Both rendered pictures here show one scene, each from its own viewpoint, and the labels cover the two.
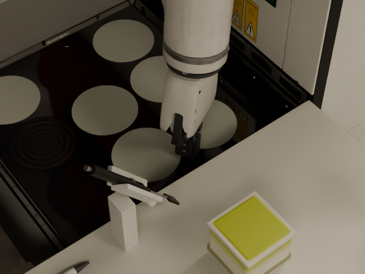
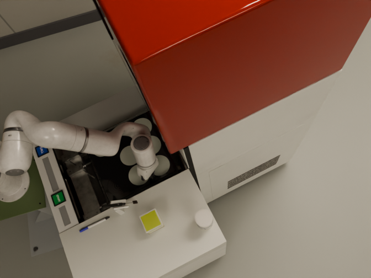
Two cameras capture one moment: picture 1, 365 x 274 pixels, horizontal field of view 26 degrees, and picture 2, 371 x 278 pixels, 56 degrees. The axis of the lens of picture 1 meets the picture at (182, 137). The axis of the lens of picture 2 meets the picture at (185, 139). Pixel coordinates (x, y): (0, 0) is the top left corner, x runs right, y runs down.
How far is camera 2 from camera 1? 0.82 m
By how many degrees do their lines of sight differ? 21
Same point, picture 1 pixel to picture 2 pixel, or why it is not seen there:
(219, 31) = (148, 162)
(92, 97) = (127, 149)
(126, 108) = not seen: hidden behind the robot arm
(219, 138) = (162, 172)
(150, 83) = not seen: hidden behind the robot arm
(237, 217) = (147, 216)
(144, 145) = not seen: hidden behind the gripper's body
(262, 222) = (153, 219)
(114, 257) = (117, 216)
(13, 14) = (113, 102)
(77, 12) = (134, 104)
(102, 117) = (128, 158)
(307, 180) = (178, 199)
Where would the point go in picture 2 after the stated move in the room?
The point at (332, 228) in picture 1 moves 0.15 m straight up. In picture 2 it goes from (180, 217) to (176, 211)
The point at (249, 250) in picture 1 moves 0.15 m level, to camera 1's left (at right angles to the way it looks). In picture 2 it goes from (147, 228) to (112, 221)
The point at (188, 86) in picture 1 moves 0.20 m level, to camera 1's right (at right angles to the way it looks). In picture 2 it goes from (142, 171) to (189, 178)
